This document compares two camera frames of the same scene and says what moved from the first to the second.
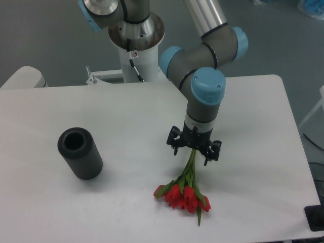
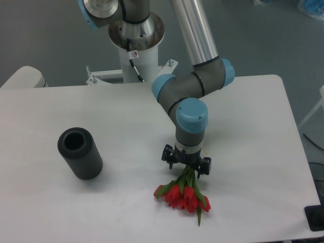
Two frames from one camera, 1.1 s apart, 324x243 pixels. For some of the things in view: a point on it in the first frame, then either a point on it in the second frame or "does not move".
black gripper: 195,139 -> 194,159
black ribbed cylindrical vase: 79,150 does not move
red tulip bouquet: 181,192 does not move
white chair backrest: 26,77 does not move
